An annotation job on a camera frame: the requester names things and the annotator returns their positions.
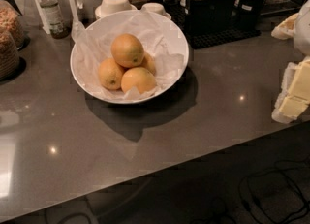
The right black condiment holder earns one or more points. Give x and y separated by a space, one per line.
248 12

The glass bottle black cap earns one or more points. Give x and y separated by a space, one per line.
54 19

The white bowl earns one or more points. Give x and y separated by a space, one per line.
97 34

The black condiment holder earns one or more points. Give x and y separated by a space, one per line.
207 16
248 12

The left black condiment holder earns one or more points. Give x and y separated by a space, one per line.
207 16

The lower cereal glass jar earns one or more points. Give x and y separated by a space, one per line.
9 58

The white upturned cup on saucer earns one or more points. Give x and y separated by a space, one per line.
109 7

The back orange in bowl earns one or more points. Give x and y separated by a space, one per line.
148 63

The front orange in bowl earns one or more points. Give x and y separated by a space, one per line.
140 78

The black rubber mat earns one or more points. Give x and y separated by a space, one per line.
208 40

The white tissue paper liner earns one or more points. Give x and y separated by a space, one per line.
161 47

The orange in bowl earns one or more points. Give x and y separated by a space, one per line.
140 78
148 63
110 74

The left orange in bowl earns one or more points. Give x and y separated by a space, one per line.
110 74

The large top orange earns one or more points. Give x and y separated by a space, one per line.
127 50

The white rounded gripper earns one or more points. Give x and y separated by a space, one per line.
302 32

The upper cereal glass jar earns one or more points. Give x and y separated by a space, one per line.
10 21

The cereal glass jar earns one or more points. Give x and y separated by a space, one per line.
10 21
9 58

